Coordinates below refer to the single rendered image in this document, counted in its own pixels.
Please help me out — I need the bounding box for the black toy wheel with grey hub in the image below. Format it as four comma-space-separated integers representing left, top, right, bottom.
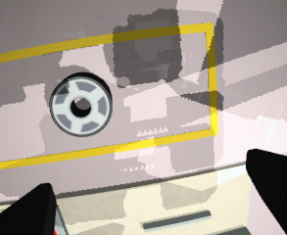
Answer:
49, 71, 113, 137

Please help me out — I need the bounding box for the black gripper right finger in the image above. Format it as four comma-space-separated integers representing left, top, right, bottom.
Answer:
245, 148, 287, 235

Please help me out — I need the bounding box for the yellow rectangular outline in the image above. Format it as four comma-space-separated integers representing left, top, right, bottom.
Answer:
0, 23, 217, 169

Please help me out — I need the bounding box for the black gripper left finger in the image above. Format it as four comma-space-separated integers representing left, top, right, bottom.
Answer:
0, 183, 57, 235

